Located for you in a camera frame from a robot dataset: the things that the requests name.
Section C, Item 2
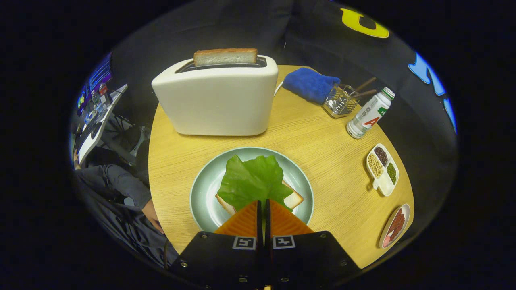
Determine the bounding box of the blue cloth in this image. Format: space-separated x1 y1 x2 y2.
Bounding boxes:
282 67 341 104

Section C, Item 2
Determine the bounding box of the white office desk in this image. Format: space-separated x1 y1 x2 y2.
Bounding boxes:
77 84 129 164

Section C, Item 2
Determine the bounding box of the pile of dark beans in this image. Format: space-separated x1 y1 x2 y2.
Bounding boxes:
374 147 389 167

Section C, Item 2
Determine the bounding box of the white bottle with green cap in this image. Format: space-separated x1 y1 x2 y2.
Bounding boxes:
346 87 396 139

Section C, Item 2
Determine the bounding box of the large computer monitor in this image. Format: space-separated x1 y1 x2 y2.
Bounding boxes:
88 52 113 92

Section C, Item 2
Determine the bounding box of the white bread slice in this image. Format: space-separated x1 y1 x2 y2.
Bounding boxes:
215 179 305 216

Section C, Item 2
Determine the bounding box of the wire mesh utensil basket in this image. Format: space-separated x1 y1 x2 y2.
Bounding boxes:
322 83 360 119

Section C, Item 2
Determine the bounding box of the white plate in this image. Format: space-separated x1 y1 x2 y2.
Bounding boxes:
378 203 411 249

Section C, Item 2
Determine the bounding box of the white divided dish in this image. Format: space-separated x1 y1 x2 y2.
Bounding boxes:
366 143 400 197

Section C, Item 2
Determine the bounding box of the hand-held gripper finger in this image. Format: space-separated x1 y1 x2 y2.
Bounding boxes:
169 200 266 290
264 199 360 289

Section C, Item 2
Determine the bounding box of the person's body in grey clothing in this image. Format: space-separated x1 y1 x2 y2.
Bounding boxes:
73 147 180 268

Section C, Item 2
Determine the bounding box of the toasted bread slice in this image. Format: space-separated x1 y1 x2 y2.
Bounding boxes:
193 48 258 66

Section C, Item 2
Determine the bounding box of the green lettuce leaf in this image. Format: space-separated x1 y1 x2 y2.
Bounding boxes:
217 155 295 213

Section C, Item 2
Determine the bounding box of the pile of yellow beans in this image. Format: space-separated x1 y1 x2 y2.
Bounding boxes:
368 154 384 179

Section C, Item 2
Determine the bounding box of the white toaster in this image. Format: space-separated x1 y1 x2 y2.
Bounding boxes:
151 55 279 137

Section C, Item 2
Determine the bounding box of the pale green plate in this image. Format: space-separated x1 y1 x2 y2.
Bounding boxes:
189 146 315 233

